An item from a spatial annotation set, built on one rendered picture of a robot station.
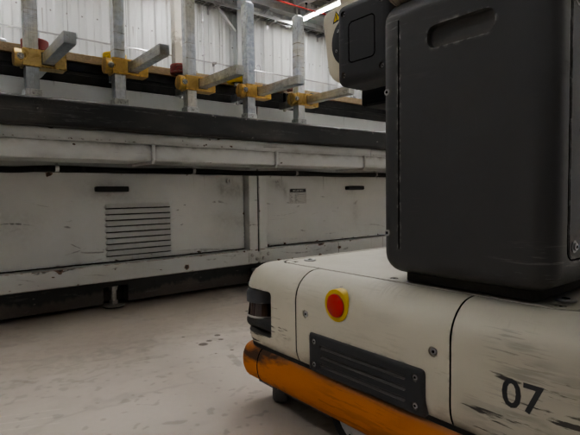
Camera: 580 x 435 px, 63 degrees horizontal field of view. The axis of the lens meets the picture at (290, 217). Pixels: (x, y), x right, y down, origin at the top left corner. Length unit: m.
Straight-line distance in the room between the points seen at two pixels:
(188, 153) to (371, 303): 1.17
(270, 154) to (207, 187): 0.31
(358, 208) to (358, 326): 1.90
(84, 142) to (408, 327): 1.22
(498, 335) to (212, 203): 1.59
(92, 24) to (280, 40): 4.16
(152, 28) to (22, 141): 8.48
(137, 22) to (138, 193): 8.09
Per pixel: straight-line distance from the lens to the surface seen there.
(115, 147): 1.65
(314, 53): 12.11
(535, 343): 0.59
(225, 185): 2.08
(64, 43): 1.38
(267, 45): 11.25
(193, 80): 1.76
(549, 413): 0.60
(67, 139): 1.60
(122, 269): 1.87
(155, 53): 1.48
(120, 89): 1.66
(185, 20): 1.82
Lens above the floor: 0.42
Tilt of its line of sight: 3 degrees down
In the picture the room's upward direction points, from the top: 1 degrees counter-clockwise
